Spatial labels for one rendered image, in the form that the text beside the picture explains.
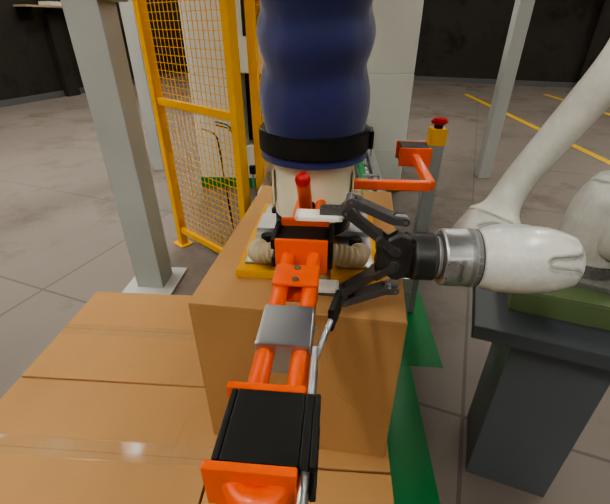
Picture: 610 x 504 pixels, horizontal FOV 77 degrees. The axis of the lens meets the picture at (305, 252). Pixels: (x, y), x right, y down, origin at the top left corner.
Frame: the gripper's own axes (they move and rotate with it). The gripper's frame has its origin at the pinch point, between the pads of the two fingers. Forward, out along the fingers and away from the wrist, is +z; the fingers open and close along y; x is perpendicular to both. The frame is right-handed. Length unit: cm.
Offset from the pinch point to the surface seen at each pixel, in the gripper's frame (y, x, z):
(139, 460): 53, -5, 37
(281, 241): -2.6, -1.6, 3.5
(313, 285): -1.4, -10.9, -1.9
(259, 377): -1.1, -26.4, 2.7
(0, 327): 107, 91, 169
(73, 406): 53, 8, 60
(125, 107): 3, 134, 95
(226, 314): 15.1, 1.8, 14.7
